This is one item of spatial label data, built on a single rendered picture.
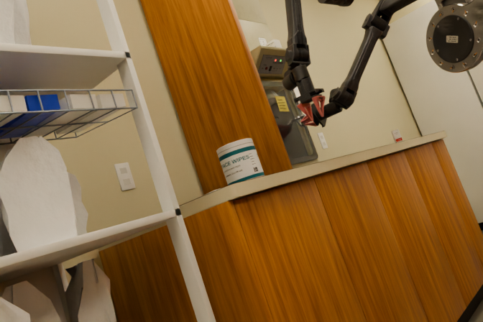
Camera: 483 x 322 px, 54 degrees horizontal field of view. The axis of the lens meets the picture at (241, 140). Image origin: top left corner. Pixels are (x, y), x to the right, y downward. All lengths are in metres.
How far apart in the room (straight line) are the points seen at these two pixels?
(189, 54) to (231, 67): 0.26
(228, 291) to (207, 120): 0.97
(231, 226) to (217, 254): 0.10
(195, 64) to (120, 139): 0.48
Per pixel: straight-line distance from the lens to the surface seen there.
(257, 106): 1.98
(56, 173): 1.13
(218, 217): 1.36
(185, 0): 2.28
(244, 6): 2.38
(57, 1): 2.25
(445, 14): 1.57
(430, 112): 5.00
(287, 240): 1.48
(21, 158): 1.14
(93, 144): 1.99
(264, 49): 2.11
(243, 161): 1.57
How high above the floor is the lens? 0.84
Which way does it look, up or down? 9 degrees up
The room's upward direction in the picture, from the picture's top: 19 degrees counter-clockwise
